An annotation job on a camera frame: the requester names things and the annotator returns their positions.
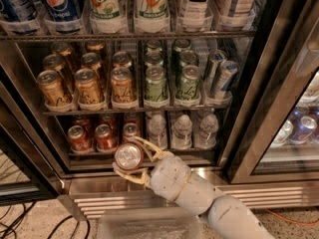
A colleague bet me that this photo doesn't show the Pepsi bottle blue label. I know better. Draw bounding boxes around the Pepsi bottle blue label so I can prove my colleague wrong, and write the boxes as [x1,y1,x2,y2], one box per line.
[41,0,86,34]

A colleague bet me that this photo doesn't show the dark blue bottle far left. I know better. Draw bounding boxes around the dark blue bottle far left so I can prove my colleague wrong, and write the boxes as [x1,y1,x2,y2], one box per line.
[0,0,38,35]

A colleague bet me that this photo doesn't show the right fridge glass door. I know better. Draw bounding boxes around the right fridge glass door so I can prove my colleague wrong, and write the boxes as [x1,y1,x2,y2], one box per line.
[226,0,319,183]

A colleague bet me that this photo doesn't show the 7up bottle right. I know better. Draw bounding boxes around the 7up bottle right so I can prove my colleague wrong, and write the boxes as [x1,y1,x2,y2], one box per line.
[136,0,167,33]

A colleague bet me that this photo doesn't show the slim silver can back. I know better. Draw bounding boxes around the slim silver can back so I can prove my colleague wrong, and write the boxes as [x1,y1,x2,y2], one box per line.
[203,49,227,92]

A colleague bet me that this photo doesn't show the left fridge glass door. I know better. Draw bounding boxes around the left fridge glass door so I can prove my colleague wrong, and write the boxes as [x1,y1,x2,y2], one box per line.
[0,68,63,206]

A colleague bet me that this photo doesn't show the slim silver can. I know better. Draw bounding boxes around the slim silver can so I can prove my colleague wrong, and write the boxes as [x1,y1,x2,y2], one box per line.
[211,60,238,100]
[203,49,227,92]

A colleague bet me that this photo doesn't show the clear plastic bin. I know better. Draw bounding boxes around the clear plastic bin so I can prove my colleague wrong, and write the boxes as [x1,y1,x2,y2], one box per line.
[97,207,204,239]

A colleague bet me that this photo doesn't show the green lacroix can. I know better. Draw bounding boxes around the green lacroix can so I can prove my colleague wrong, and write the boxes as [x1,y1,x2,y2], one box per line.
[145,66,168,102]
[175,65,201,101]

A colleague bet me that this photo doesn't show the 7up bottle left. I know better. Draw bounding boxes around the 7up bottle left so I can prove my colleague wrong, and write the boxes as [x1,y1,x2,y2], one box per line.
[89,0,126,34]

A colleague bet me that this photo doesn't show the orange lacroix can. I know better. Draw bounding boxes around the orange lacroix can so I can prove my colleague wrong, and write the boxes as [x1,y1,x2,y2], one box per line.
[75,69,104,105]
[37,70,72,107]
[111,68,137,104]

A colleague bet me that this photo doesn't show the fridge glass door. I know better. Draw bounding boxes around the fridge glass door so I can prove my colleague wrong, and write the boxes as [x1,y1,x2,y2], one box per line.
[226,0,319,183]
[0,68,63,206]

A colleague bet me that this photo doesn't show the white tea bottle left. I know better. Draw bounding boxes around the white tea bottle left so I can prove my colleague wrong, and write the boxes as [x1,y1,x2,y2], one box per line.
[176,0,213,32]

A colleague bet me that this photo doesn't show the blue can behind door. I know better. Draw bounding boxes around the blue can behind door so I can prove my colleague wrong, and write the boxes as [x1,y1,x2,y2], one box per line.
[289,116,317,144]

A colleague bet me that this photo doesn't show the black cables on floor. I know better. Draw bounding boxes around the black cables on floor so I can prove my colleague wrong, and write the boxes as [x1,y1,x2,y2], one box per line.
[0,201,91,239]

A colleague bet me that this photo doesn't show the red coke can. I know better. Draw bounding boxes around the red coke can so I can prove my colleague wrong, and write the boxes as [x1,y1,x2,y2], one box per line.
[68,125,93,153]
[115,142,144,170]
[95,124,117,151]
[72,115,92,131]
[99,114,117,129]
[122,113,142,142]

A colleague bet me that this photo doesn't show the slim silver can front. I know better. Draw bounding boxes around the slim silver can front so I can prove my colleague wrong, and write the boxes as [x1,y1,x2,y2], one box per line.
[211,60,238,100]

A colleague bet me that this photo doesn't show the white tea bottle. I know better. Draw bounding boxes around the white tea bottle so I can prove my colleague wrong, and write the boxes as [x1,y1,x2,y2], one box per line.
[215,0,254,29]
[176,0,213,32]

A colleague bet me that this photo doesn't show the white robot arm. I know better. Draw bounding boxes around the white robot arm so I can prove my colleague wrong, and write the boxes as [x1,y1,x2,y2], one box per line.
[113,136,274,239]

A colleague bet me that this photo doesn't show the orange LaCroix can front left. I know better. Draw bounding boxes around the orange LaCroix can front left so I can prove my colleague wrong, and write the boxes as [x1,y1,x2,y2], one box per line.
[37,70,72,107]

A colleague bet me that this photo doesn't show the steel fridge base grille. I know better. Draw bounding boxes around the steel fridge base grille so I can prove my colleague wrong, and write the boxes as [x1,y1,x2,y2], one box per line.
[59,167,319,220]

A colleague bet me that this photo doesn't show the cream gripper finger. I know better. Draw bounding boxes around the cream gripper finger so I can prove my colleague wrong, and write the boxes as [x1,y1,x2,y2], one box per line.
[134,136,163,162]
[113,162,151,187]

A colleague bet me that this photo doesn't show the green LaCroix can front right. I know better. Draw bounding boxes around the green LaCroix can front right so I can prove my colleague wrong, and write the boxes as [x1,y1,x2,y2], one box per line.
[175,65,201,101]

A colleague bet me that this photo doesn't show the white tea bottle right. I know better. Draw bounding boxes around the white tea bottle right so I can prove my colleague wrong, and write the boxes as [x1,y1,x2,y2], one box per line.
[215,0,254,29]

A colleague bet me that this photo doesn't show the clear water bottle middle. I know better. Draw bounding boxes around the clear water bottle middle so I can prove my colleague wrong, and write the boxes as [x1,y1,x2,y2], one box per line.
[171,115,192,150]

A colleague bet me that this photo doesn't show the orange LaCroix can front right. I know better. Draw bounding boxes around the orange LaCroix can front right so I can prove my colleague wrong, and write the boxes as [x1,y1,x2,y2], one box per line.
[111,68,137,104]

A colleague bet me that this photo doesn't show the green LaCroix can front left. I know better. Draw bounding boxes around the green LaCroix can front left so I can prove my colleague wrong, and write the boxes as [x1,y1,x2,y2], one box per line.
[145,66,168,102]

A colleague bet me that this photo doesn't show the orange LaCroix can front middle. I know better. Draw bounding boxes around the orange LaCroix can front middle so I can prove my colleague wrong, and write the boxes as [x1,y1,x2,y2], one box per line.
[75,69,104,105]

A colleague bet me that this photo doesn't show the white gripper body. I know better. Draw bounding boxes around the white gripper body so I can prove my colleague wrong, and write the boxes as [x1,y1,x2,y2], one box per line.
[151,152,222,215]

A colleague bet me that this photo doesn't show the clear water bottle left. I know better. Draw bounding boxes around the clear water bottle left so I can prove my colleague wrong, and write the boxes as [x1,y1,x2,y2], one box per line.
[148,114,167,149]

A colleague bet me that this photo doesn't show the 7up bottle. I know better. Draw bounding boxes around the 7up bottle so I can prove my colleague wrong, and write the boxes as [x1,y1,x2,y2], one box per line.
[136,0,167,33]
[89,0,126,34]

